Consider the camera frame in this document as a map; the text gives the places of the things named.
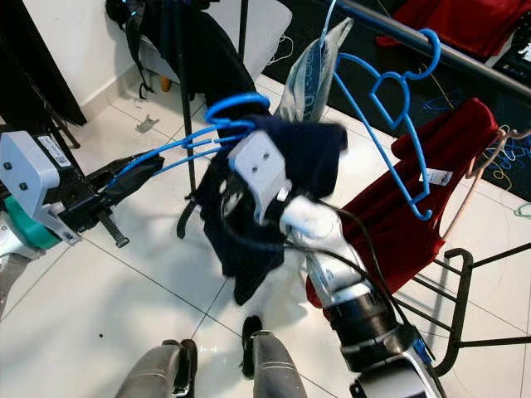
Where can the navy blue garment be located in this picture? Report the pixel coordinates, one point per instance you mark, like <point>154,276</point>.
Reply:
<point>249,249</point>

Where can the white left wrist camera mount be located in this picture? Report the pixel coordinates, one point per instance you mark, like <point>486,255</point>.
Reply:
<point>37,170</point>

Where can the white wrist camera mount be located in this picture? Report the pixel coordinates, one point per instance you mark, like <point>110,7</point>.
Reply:
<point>261,166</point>
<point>37,170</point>

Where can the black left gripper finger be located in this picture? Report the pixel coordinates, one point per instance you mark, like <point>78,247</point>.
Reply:
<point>137,187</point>
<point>133,167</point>

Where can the small grey floor clip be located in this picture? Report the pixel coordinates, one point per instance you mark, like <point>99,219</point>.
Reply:
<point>147,123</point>

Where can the blue plastic hanger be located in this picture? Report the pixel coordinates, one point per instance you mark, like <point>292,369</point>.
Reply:
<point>438,51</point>
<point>236,99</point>

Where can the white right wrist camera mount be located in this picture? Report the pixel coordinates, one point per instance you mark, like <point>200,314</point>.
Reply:
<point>261,166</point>

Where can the black printed garment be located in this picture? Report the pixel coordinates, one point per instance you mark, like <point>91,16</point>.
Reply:
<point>207,50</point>

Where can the dark red garment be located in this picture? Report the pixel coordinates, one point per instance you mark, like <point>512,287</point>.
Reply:
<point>415,199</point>

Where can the pale pink hanger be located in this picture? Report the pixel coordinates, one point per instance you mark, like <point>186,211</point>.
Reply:
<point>474,170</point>

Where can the black metal clothes rack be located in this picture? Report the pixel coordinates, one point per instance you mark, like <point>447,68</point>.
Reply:
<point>473,58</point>

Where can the grey printed garment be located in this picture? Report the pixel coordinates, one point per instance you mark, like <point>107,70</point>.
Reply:
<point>315,70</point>

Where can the grey right robot leg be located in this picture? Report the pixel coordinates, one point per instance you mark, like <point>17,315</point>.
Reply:
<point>278,369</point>

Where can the grey upholstered couch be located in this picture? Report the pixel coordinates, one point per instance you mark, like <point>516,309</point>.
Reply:
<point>270,33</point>

